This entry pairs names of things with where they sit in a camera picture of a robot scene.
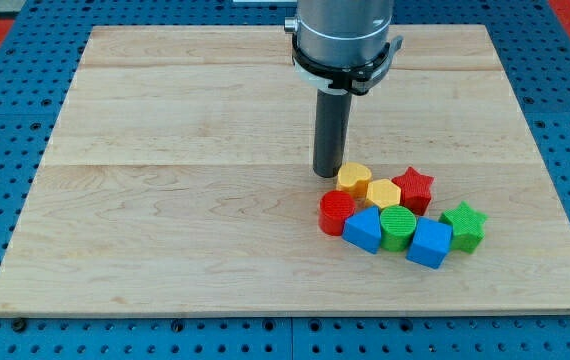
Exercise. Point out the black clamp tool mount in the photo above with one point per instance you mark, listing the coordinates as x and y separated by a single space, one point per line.
352 80

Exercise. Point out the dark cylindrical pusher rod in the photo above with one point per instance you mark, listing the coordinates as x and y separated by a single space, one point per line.
331 123

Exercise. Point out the green star block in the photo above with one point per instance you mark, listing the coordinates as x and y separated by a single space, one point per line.
467 227

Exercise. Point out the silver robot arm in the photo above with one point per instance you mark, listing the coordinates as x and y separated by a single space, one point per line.
342 48

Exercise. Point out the red star block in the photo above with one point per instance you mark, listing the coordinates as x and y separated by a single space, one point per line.
415 190

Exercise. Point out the yellow heart block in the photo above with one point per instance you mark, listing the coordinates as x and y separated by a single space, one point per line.
353 178

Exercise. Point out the red cylinder block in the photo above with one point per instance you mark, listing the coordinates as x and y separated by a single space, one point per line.
335 207

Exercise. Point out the yellow hexagon block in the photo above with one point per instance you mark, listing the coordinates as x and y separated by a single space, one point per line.
382 193

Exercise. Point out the blue triangle block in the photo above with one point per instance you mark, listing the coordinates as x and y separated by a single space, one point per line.
363 230

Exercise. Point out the green cylinder block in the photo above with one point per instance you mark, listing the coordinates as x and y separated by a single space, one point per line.
398 224

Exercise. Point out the blue cube block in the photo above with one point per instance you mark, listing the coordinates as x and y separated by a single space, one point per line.
430 243

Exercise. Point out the wooden board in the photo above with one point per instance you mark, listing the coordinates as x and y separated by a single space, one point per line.
177 182

